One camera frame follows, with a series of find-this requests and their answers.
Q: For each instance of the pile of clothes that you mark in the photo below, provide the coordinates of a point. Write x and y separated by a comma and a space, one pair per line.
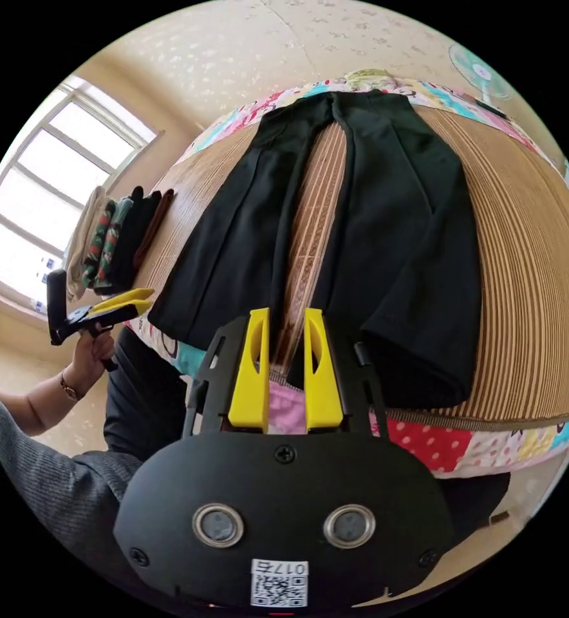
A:
120, 241

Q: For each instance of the person's left forearm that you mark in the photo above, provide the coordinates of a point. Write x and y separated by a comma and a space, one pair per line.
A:
38, 406

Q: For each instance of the person's left hand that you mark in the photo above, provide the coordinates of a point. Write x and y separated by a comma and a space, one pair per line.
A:
85, 359

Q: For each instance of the person's body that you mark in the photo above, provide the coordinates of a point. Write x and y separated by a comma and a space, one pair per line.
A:
48, 487

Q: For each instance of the window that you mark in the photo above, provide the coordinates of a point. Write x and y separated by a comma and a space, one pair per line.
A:
48, 169

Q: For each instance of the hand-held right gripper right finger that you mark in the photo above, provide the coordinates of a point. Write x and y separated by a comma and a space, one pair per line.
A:
322, 381

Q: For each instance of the bed with woven mat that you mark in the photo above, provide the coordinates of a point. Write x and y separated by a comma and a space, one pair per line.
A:
521, 241

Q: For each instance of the standing fan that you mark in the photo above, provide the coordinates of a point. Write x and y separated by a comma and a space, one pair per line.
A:
480, 73

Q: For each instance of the black pants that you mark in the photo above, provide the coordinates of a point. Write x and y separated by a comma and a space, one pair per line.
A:
390, 241

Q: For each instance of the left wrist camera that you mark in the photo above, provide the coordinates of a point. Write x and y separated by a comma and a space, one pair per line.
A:
56, 299

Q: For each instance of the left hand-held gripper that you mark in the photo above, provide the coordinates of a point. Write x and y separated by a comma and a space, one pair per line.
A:
84, 319

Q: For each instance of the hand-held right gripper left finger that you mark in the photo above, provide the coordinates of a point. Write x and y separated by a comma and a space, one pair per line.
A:
250, 376

